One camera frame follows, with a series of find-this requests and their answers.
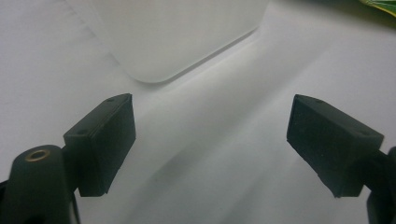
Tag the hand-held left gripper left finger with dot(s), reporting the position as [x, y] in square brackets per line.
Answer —
[102, 146]

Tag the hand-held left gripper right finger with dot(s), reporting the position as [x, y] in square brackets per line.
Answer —
[330, 140]

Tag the white plastic container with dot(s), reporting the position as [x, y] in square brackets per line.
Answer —
[177, 37]

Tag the green packet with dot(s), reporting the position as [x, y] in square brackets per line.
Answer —
[381, 5]

